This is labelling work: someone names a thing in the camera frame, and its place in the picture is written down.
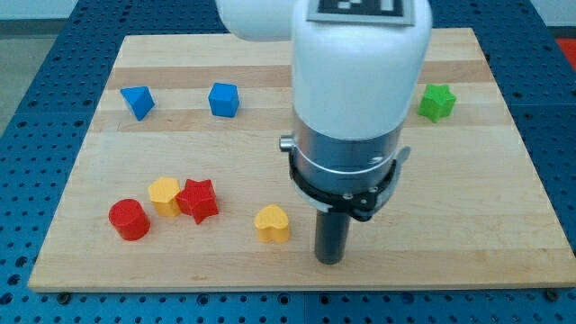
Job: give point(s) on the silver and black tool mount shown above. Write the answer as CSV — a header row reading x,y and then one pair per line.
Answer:
x,y
353,176

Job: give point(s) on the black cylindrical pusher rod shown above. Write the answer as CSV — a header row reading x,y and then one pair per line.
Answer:
x,y
331,236

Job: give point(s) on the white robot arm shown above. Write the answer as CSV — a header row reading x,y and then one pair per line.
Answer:
x,y
355,66

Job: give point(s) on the yellow heart block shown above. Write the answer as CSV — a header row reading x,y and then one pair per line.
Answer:
x,y
272,224

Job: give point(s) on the green star block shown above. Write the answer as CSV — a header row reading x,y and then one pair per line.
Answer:
x,y
437,102

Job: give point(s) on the red star block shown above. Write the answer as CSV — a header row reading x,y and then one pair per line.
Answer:
x,y
198,199

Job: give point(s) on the blue cube block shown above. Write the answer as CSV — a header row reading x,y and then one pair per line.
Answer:
x,y
224,100

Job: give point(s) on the wooden board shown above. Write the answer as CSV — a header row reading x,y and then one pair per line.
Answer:
x,y
469,211

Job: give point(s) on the fiducial marker tag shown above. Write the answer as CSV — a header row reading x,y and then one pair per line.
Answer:
x,y
382,12

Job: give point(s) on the yellow pentagon block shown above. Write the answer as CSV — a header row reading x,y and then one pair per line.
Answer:
x,y
162,193

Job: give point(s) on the red cylinder block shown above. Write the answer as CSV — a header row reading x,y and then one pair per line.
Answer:
x,y
129,219

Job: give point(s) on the blue triangular block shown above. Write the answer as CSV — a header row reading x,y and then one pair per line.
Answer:
x,y
139,99

